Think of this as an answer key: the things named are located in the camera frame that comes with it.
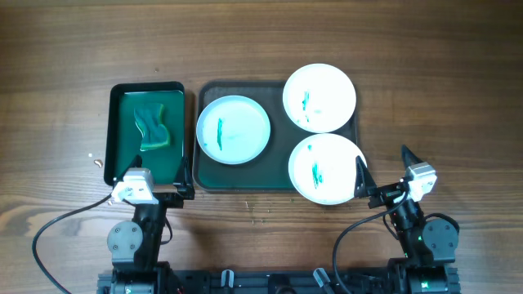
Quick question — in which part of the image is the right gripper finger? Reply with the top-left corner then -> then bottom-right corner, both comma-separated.
354,156 -> 376,198
400,145 -> 422,168

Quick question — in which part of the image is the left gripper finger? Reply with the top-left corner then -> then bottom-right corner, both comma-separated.
120,155 -> 142,178
174,156 -> 194,189

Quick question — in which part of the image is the white plate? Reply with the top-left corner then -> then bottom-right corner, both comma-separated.
282,64 -> 356,133
196,95 -> 271,165
288,133 -> 364,206

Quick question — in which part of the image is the green yellow sponge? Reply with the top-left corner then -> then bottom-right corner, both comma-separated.
134,103 -> 171,152

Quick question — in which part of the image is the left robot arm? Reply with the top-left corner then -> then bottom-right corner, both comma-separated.
96,155 -> 194,294

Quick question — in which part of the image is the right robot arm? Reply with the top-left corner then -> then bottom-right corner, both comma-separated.
355,145 -> 461,294

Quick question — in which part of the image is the small green water tray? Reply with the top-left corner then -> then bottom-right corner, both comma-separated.
104,82 -> 186,186

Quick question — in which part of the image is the large dark serving tray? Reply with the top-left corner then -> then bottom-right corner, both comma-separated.
192,79 -> 360,194

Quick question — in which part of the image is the right black cable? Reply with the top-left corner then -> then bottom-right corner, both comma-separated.
332,191 -> 409,294

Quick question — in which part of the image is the black cable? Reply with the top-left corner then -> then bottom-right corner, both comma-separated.
32,194 -> 114,294
332,191 -> 409,294

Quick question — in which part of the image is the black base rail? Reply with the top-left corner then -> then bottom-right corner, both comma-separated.
96,267 -> 393,294

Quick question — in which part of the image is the left black cable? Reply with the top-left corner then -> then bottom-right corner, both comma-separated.
32,194 -> 114,294

